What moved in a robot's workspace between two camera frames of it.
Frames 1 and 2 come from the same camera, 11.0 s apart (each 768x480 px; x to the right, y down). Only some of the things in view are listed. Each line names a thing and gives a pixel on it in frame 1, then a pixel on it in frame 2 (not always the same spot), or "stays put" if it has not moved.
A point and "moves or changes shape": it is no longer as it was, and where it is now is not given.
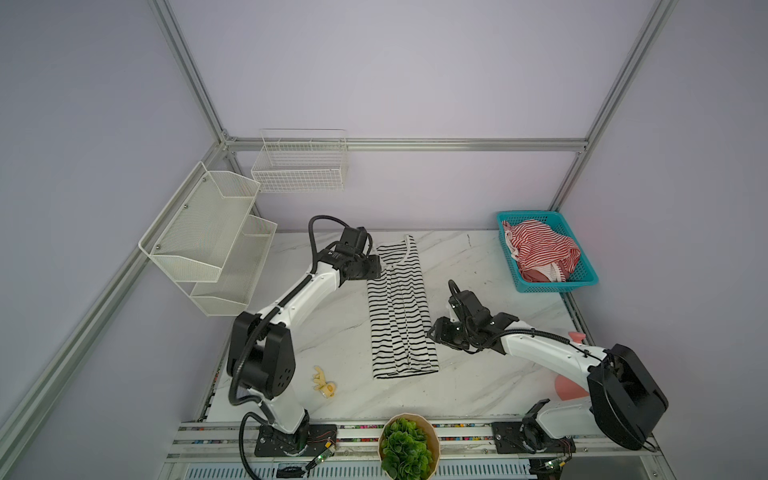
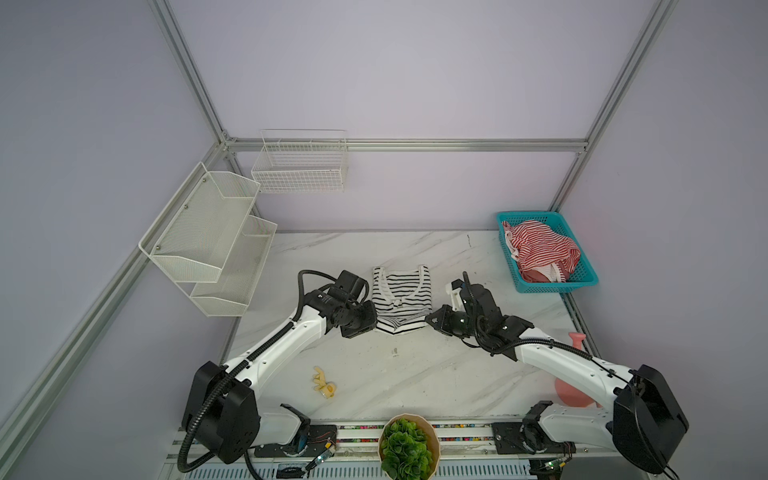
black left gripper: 375,267 → 370,320
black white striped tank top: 402,336 moves or changes shape
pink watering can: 567,389 stays put
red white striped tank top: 542,255 stays put
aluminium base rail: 213,451 stays put
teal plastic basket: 583,274 stays put
